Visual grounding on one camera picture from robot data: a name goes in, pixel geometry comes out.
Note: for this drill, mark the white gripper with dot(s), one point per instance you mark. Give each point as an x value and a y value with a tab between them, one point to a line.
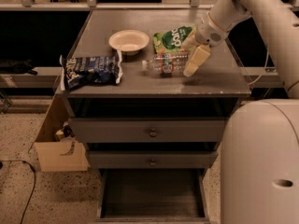
206	34

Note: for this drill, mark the clear plastic water bottle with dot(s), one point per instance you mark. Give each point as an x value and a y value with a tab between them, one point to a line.
166	64

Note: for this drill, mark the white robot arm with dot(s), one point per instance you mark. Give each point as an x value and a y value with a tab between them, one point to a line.
260	144

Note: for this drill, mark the grey wooden drawer cabinet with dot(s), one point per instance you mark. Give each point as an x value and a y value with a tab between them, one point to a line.
212	93

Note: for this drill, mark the grey top drawer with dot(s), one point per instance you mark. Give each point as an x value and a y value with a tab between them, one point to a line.
147	130

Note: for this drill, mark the grey middle drawer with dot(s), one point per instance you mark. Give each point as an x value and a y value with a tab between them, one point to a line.
151	159

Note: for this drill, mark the grey open bottom drawer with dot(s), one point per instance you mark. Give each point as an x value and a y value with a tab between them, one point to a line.
157	196

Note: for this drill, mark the green snack bag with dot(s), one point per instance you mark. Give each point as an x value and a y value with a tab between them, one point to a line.
172	40

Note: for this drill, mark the white paper bowl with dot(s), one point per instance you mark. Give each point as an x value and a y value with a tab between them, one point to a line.
129	42

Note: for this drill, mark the blue chip bag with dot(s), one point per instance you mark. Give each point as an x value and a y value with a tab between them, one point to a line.
81	71

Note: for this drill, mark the cardboard box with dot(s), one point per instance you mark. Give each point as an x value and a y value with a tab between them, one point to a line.
57	152

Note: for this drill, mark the black object on ledge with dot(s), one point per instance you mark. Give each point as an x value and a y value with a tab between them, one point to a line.
8	66

